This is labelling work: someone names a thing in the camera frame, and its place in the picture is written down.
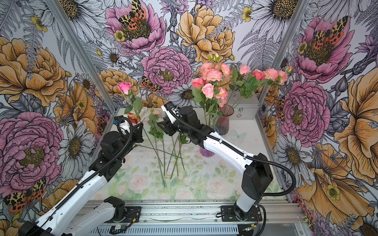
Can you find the pink purple glass vase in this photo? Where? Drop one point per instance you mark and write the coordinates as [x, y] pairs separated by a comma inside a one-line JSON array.
[[206, 153]]

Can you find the silver first aid case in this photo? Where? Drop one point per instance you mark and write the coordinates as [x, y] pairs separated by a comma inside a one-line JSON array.
[[244, 109]]

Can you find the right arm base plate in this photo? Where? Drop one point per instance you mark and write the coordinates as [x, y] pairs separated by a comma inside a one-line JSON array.
[[232, 213]]

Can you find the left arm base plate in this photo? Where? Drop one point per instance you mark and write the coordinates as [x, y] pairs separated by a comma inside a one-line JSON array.
[[115, 210]]

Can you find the pink rose stem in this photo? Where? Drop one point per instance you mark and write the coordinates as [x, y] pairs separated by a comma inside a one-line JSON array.
[[239, 85], [255, 78], [208, 91]]

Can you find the dark pink glass vase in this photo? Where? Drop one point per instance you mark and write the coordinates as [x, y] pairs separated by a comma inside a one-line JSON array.
[[222, 123]]

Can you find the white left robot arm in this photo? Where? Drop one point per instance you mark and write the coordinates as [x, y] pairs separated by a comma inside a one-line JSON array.
[[59, 220]]

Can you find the pink flower stem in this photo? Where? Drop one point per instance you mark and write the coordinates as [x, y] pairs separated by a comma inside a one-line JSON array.
[[156, 140], [208, 73], [222, 101], [223, 73], [274, 77], [199, 97]]

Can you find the aluminium rail frame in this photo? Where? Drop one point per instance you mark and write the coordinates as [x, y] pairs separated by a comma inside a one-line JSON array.
[[206, 218]]

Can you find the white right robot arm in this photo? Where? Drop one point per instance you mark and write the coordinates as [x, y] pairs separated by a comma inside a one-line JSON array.
[[257, 174]]

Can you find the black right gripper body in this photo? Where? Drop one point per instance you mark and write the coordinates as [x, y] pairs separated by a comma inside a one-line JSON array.
[[176, 127]]

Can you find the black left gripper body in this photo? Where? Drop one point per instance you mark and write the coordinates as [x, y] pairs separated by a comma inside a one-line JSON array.
[[136, 138]]

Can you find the red white small box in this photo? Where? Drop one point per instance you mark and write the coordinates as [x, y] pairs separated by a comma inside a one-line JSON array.
[[136, 119]]

